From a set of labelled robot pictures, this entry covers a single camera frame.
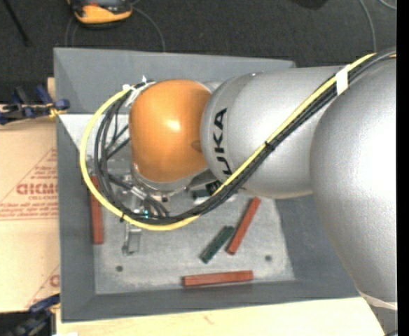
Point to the dark green flat block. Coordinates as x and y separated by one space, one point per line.
217 244

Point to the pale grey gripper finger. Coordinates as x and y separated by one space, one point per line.
135 240
125 243

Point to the grey metal bin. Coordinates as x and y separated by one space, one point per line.
176 257

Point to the red-brown flat block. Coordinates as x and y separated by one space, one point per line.
97 222
218 278
243 227

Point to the brown cardboard board red print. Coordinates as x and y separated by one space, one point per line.
22 229

